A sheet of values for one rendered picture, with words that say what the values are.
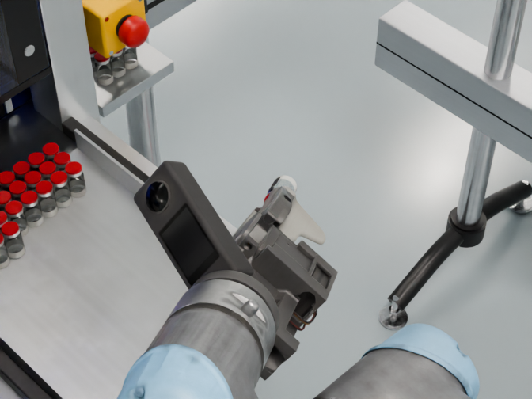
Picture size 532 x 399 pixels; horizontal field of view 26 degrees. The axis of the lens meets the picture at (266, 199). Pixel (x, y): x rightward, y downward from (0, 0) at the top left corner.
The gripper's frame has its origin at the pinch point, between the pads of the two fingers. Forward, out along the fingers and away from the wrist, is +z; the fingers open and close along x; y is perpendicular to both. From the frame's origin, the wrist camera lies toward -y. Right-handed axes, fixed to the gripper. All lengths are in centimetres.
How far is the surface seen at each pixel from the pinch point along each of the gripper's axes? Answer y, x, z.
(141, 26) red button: -23, -14, 45
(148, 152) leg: -13, -46, 83
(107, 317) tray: -2.6, -33.0, 18.9
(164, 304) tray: 1.4, -28.6, 21.9
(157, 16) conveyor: -25, -21, 69
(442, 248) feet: 43, -40, 126
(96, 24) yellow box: -27, -17, 43
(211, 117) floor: -10, -69, 164
